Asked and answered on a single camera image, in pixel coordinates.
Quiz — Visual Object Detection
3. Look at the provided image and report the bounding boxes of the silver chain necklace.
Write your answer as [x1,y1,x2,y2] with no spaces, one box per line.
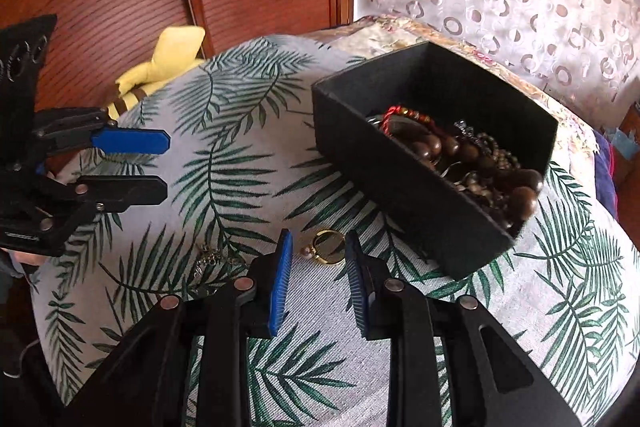
[452,119,482,144]

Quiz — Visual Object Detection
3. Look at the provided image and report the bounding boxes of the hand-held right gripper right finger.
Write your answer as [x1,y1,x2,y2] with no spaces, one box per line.
[344,230,572,427]

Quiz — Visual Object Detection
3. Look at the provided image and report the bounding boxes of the red bead bracelet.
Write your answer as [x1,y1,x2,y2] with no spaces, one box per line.
[380,105,437,138]

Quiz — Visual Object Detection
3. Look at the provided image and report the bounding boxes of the small dark bead bracelet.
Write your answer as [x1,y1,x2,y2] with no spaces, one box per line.
[470,132,524,174]

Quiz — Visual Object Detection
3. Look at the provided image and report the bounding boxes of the person's left hand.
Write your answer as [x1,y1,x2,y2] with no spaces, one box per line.
[0,249,51,280]

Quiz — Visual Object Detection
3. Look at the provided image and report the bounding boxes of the large brown wooden bead bracelet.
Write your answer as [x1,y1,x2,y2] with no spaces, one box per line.
[400,132,544,231]

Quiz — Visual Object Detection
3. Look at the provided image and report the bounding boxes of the leaf print cloth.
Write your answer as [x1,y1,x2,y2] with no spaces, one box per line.
[30,35,640,427]

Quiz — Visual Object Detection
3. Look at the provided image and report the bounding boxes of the blue plastic bag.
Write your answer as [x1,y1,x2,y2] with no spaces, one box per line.
[607,123,640,158]

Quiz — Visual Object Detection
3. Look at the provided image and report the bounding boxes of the yellow plush toy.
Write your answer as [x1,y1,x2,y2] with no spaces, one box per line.
[102,26,207,121]

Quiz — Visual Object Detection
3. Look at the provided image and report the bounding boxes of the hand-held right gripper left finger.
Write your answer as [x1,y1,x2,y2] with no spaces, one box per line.
[65,229,294,427]

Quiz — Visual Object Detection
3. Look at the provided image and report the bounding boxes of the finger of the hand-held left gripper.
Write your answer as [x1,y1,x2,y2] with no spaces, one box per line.
[54,175,169,214]
[34,106,171,154]

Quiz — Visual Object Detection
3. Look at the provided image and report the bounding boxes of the dark blue blanket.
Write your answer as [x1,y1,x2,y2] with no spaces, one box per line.
[592,129,620,219]

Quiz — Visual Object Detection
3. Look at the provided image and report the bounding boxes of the silver ornament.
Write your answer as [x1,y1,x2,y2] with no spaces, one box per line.
[192,243,246,281]

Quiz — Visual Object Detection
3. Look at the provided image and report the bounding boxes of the gold ring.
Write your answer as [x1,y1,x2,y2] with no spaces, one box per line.
[300,229,347,267]

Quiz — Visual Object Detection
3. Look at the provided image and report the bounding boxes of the black box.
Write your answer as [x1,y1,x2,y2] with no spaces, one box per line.
[311,41,559,281]

